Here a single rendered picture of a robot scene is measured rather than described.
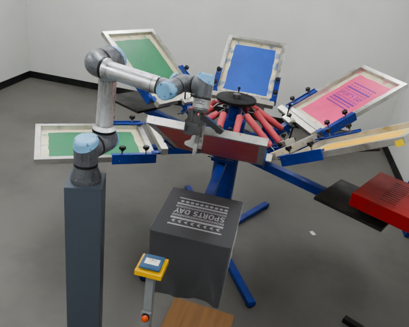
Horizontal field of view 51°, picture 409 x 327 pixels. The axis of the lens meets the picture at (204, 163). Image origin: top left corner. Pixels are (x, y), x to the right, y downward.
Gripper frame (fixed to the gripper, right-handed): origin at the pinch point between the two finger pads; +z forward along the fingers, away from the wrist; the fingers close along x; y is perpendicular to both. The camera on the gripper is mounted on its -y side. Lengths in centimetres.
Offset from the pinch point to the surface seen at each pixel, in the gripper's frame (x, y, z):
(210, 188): -87, 0, 33
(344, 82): -215, -85, -57
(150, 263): 0, 13, 54
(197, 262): -31, -6, 61
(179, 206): -54, 13, 40
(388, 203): -76, -106, 17
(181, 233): -30, 5, 47
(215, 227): -42, -11, 44
